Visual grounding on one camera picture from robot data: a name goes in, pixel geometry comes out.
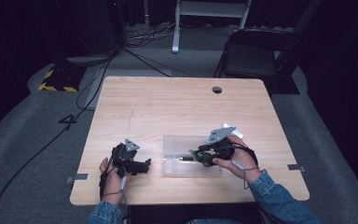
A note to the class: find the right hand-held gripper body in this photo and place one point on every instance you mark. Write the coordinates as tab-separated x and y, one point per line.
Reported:
219	149

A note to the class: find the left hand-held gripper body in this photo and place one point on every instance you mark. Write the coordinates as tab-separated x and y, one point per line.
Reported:
123	157

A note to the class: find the dark slim object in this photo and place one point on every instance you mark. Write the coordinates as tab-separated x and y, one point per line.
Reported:
186	158

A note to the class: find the clear plastic box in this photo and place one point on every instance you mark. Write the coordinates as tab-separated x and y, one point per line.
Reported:
175	170

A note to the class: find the person's right hand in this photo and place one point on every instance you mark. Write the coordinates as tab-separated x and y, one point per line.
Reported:
245	161

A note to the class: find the person's left hand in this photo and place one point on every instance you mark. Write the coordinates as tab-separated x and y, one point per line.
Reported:
113	186

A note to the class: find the white rectangular object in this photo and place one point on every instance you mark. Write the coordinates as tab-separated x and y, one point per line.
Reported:
237	133

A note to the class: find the gray tape piece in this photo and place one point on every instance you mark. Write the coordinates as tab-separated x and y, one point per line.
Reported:
80	177
296	168

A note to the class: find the person's legs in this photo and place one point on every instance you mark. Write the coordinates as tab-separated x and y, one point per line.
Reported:
214	221

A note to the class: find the yellow black striped base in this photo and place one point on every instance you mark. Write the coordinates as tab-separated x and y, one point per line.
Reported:
59	82

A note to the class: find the black folding chair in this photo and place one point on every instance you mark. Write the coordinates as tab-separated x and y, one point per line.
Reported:
254	56

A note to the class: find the dark equipment stand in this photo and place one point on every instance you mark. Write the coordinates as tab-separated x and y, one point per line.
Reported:
90	28

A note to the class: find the white metal stand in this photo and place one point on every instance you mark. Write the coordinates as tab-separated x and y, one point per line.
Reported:
208	9

